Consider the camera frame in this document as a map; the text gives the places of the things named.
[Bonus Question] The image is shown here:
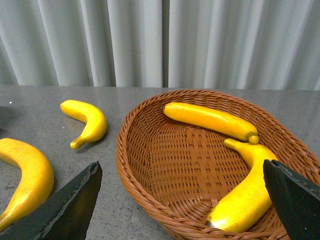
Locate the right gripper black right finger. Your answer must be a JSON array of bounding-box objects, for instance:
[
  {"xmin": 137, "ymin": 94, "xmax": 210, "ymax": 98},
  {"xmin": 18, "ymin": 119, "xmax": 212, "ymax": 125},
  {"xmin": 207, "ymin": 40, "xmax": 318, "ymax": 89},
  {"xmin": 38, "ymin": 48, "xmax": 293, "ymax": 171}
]
[{"xmin": 263, "ymin": 159, "xmax": 320, "ymax": 240}]

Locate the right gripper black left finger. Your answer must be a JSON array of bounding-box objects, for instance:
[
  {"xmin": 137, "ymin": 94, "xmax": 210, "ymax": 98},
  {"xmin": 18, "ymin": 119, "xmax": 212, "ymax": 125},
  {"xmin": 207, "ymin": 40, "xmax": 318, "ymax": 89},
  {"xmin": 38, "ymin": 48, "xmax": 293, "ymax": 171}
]
[{"xmin": 0, "ymin": 162, "xmax": 103, "ymax": 240}]

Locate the curved yellow banana in basket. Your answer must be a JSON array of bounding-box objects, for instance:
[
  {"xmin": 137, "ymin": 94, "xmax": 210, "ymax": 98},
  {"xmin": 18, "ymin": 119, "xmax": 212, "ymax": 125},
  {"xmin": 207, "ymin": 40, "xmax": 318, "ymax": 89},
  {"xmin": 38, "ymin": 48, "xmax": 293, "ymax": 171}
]
[{"xmin": 205, "ymin": 138, "xmax": 278, "ymax": 233}]

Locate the straight yellow banana in basket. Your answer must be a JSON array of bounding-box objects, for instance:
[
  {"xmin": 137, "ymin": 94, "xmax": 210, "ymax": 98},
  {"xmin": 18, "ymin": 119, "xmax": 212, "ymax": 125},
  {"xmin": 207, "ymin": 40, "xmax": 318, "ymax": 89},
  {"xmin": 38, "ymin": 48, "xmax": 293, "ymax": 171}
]
[{"xmin": 162, "ymin": 102, "xmax": 259, "ymax": 145}]

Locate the right brown wicker basket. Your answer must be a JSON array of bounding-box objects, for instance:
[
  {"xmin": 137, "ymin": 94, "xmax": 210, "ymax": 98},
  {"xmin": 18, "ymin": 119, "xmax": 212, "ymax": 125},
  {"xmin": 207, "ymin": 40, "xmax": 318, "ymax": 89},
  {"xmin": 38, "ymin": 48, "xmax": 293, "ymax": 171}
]
[{"xmin": 116, "ymin": 90, "xmax": 320, "ymax": 240}]

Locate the white pleated curtain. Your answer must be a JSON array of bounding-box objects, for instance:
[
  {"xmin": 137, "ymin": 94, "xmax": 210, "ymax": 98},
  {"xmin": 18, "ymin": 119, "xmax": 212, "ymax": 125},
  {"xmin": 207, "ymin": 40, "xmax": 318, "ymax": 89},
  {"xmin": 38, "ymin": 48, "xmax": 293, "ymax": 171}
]
[{"xmin": 0, "ymin": 0, "xmax": 320, "ymax": 90}]

